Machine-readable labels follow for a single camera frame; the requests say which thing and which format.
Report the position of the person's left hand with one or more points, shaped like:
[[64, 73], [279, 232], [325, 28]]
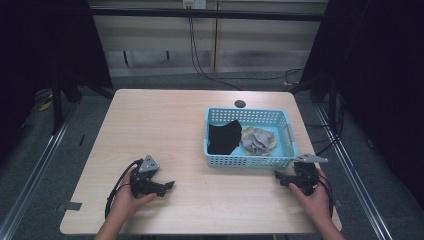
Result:
[[126, 200]]

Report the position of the white wall socket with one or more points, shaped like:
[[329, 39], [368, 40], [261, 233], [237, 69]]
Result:
[[194, 3]]

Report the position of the light blue plastic basket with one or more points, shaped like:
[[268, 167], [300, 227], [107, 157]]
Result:
[[248, 161]]

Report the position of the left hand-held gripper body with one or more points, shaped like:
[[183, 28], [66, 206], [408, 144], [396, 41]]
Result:
[[143, 181]]

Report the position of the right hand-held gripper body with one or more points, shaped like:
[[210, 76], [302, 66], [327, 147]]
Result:
[[306, 176]]

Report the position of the person's right hand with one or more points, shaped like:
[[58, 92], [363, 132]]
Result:
[[316, 205]]

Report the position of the dark round table grommet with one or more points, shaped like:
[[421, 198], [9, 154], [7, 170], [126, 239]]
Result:
[[240, 103]]

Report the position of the black horizontal frame bar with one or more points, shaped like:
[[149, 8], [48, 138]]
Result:
[[206, 14]]

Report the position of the grey cloth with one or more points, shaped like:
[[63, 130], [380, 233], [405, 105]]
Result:
[[260, 141]]

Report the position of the grey tape strip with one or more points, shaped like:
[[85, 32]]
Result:
[[70, 206]]

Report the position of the metal floor rail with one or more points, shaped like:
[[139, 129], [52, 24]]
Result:
[[33, 166], [350, 166]]

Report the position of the black metal stand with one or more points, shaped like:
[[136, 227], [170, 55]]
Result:
[[57, 106], [332, 100]]

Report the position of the black cloth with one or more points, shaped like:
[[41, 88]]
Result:
[[223, 138]]

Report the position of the black curtain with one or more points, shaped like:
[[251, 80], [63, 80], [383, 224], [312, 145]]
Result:
[[380, 83], [40, 50]]

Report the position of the yellow floor object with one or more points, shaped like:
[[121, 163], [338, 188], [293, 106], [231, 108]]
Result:
[[45, 105]]

